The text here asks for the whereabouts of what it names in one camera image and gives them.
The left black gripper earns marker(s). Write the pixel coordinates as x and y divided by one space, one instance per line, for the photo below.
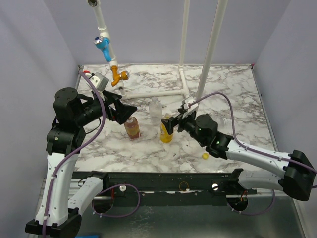
123 111

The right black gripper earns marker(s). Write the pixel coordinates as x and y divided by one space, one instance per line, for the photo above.
179 121

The yellow labelled bottle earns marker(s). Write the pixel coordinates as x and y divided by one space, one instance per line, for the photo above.
164 136

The small clear plastic bottle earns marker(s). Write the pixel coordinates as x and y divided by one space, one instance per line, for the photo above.
155 110

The red gold labelled bottle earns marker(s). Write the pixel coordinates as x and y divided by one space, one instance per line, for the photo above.
132 128

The yellow bottle cap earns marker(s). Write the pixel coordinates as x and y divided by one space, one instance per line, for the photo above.
205 156

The large clear plastic bottle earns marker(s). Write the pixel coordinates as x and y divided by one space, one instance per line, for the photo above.
221 121

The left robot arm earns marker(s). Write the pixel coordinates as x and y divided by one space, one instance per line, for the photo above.
60 216

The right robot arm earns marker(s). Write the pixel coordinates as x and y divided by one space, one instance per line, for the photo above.
291 173

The orange plastic faucet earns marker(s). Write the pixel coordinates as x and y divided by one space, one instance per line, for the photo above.
118 76

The blue plastic faucet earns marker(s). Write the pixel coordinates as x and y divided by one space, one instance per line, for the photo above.
102 43

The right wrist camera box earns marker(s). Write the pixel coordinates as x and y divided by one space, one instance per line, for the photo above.
188 106

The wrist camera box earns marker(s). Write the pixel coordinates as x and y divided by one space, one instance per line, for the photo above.
99 81
188 106

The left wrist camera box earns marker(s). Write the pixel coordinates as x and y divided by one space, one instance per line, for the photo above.
99 81

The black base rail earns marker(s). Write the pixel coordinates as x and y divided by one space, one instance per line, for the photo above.
169 189

